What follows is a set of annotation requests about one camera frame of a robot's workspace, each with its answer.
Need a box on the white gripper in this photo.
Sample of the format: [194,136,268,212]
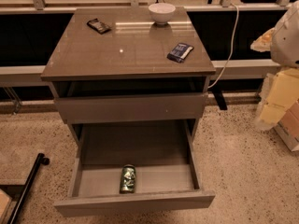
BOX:
[250,28,299,131]

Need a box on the green soda can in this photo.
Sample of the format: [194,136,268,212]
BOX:
[120,164,136,194]

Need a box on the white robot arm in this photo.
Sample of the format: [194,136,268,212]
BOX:
[250,1,299,130]

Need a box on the grey drawer cabinet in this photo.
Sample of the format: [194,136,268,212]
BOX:
[40,6,217,218]

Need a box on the open grey middle drawer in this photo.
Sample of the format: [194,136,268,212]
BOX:
[53,119,216,218]

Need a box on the closed grey top drawer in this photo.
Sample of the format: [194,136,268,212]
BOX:
[54,93,207,124]

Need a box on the cardboard box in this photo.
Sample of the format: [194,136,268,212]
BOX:
[275,101,299,151]

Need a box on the blue chip bag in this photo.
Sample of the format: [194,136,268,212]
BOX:
[167,43,193,63]

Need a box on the white ceramic bowl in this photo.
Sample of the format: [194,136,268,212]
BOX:
[149,3,176,24]

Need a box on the black snack packet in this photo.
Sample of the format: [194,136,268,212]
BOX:
[87,19,111,35]

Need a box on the black metal stand leg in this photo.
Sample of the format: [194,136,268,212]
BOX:
[7,153,50,224]

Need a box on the white power cable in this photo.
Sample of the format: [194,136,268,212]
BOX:
[207,3,240,90]

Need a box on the metal railing frame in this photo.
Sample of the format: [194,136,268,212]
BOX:
[0,0,299,16]

